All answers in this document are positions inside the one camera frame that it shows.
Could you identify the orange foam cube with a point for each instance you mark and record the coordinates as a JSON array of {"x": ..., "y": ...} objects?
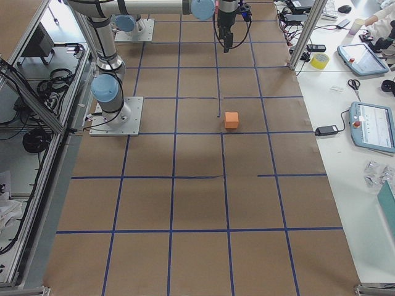
[{"x": 231, "y": 120}]

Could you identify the black handheld remote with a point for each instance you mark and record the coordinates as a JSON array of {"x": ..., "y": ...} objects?
[{"x": 316, "y": 47}]

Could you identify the yellow tape roll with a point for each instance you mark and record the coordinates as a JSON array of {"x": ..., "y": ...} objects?
[{"x": 319, "y": 61}]

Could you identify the black computer mouse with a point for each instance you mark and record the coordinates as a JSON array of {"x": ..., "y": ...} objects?
[{"x": 345, "y": 9}]

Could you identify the pale purple plastic cup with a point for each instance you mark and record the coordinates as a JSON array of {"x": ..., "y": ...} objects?
[{"x": 356, "y": 26}]

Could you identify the black power adapter brick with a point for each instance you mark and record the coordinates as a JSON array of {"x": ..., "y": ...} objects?
[{"x": 326, "y": 130}]

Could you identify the far blue teach pendant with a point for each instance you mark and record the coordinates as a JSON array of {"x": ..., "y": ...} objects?
[{"x": 361, "y": 59}]

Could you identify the blue teach pendant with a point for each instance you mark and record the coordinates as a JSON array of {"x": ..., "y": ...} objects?
[
  {"x": 361, "y": 59},
  {"x": 372, "y": 126}
]

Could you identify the brown paper table mat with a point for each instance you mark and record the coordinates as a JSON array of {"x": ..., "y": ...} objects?
[{"x": 188, "y": 207}]

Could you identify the near blue teach pendant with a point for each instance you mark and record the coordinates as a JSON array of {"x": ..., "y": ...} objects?
[{"x": 372, "y": 126}]

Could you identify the black box on shelf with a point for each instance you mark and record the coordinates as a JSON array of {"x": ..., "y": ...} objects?
[{"x": 40, "y": 45}]

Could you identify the clear plastic parts bags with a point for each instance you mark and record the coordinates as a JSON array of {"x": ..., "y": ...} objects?
[{"x": 376, "y": 174}]

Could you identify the teal box corner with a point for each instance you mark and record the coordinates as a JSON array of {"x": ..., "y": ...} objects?
[{"x": 387, "y": 204}]

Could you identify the aluminium frame post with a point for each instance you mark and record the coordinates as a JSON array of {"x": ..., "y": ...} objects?
[{"x": 307, "y": 30}]

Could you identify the black handled scissors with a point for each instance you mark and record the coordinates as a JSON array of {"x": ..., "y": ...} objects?
[{"x": 355, "y": 85}]

